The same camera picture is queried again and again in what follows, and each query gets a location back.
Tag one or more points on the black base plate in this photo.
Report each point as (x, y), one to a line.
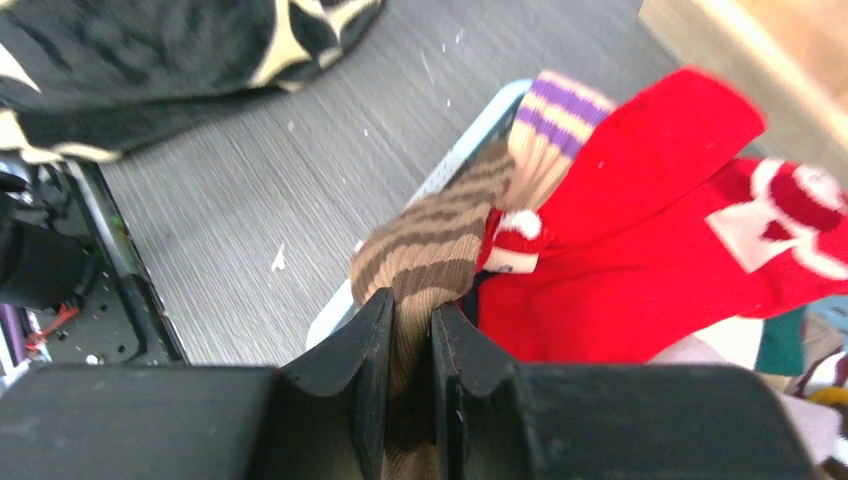
(120, 318)

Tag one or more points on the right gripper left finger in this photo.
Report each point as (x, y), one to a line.
(322, 416)

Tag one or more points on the brown beige striped sock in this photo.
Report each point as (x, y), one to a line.
(427, 256)

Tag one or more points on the black floral blanket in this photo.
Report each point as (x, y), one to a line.
(93, 80)

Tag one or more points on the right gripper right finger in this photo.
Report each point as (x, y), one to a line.
(497, 418)

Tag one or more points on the red white patterned sock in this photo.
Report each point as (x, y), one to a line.
(660, 229)

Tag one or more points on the purple striped beige sock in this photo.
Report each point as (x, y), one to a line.
(555, 118)

